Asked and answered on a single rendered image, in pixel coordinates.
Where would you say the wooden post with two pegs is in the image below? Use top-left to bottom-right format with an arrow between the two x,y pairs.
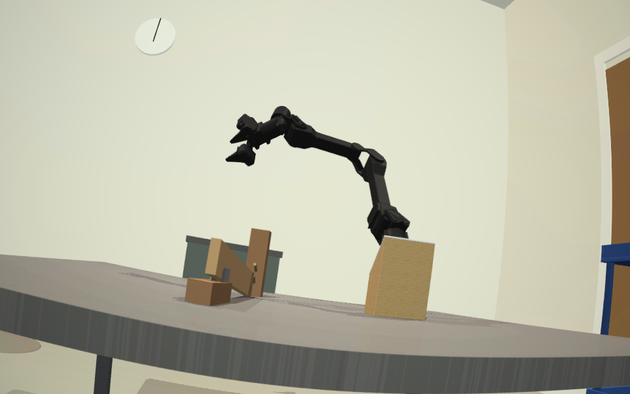
184,228 -> 272,306

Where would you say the long tan wooden rail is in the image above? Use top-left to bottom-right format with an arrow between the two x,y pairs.
205,238 -> 254,296

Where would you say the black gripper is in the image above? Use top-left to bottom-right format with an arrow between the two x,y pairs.
225,121 -> 271,167

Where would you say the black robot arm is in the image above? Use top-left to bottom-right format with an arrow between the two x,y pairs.
236,106 -> 411,246

